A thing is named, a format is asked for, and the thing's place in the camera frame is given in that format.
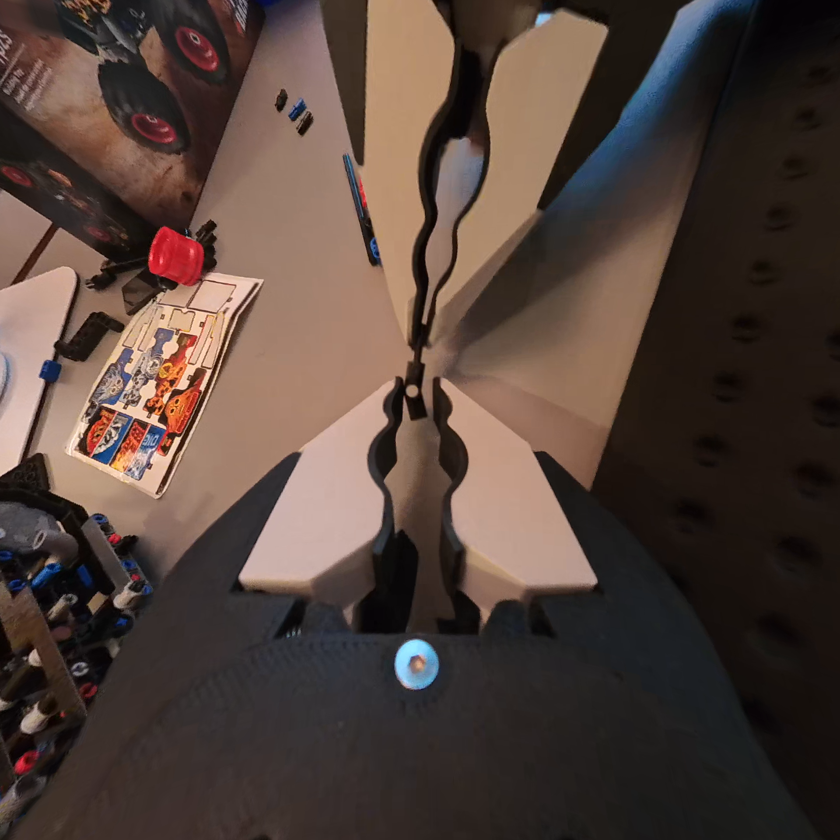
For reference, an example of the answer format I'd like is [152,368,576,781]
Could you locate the colourful sticker sheet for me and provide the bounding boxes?
[66,272,265,500]

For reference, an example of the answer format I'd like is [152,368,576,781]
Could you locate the toy car chassis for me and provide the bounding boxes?
[0,486,155,828]

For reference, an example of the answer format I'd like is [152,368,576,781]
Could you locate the black angled toy panel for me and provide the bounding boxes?
[122,272,178,316]

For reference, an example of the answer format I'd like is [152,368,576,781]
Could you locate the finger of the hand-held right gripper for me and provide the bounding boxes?
[363,0,458,347]
[425,8,609,347]

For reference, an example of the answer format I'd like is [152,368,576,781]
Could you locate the black angled toy beam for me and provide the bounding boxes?
[403,357,429,422]
[54,311,126,363]

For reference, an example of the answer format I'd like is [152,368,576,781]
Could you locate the red toy wheel hub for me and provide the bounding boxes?
[147,226,204,287]

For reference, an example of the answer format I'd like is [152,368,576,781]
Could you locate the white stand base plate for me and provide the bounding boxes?
[0,266,80,473]

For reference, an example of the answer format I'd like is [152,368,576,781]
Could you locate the grey desk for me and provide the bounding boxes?
[0,0,657,840]

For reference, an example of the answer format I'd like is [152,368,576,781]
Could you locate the black toy set box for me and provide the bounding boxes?
[0,0,266,260]

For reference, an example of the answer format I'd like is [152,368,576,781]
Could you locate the black toy connector piece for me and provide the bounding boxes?
[84,259,152,291]

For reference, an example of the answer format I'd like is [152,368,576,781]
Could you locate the black perforated pad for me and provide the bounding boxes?
[538,0,840,840]

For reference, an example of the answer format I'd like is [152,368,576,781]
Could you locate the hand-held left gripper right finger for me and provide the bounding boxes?
[435,378,599,632]

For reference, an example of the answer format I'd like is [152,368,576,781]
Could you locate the small dark pins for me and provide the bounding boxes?
[273,87,315,137]

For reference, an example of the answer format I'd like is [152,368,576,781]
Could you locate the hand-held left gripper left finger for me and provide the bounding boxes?
[238,378,419,632]

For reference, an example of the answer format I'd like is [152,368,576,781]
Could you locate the small grey black pins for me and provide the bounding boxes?
[190,220,221,270]

